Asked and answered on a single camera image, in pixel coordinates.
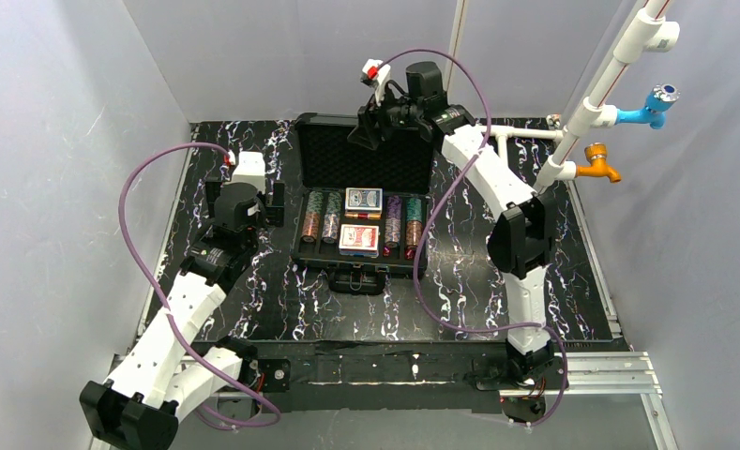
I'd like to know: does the black poker set case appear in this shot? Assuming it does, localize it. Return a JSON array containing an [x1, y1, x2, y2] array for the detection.
[[292, 112, 434, 295]]

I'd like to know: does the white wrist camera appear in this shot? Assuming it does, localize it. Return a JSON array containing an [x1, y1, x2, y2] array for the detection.
[[228, 151, 266, 194], [360, 59, 394, 107]]

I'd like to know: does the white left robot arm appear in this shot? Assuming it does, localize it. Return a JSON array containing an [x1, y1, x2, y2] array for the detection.
[[80, 181, 285, 449]]

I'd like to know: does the purple chip stack in case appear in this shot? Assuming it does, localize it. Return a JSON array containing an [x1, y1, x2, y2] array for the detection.
[[385, 196, 402, 248]]

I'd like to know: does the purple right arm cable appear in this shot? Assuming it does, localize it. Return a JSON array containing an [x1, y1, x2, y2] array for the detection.
[[369, 48, 571, 428]]

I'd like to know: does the blue plastic tap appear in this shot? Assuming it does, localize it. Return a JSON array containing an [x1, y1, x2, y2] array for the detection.
[[615, 83, 680, 129]]

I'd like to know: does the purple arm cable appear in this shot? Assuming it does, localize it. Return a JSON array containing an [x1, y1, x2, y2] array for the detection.
[[118, 142, 282, 431], [369, 48, 571, 428]]

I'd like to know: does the red playing card deck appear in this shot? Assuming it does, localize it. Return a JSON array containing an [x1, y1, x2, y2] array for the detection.
[[338, 224, 380, 258]]

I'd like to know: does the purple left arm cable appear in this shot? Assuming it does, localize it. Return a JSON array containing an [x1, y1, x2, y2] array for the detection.
[[118, 142, 282, 431]]

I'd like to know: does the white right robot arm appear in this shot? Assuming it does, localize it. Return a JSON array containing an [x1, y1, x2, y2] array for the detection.
[[348, 59, 557, 384]]

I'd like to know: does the orange plastic tap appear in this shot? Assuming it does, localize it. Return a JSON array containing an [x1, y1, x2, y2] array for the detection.
[[575, 142, 622, 184]]

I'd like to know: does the green chip stack in case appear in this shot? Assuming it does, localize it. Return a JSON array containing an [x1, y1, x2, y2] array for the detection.
[[404, 197, 424, 261]]

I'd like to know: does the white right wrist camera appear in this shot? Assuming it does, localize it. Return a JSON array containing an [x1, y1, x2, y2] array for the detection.
[[360, 59, 394, 107]]

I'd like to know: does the grey chip stack in case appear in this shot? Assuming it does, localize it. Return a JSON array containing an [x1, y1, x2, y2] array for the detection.
[[321, 191, 342, 244]]

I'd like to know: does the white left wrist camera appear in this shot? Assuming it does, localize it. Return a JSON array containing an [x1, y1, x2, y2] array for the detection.
[[228, 151, 266, 194]]

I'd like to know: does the blue playing card deck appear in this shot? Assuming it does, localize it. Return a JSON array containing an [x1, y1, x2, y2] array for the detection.
[[344, 187, 384, 213]]

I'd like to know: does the dark green chip stack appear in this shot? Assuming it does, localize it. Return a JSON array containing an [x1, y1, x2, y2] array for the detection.
[[306, 190, 325, 214]]

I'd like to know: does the white pvc pipe frame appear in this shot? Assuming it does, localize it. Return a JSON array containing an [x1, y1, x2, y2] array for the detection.
[[451, 1, 680, 192]]

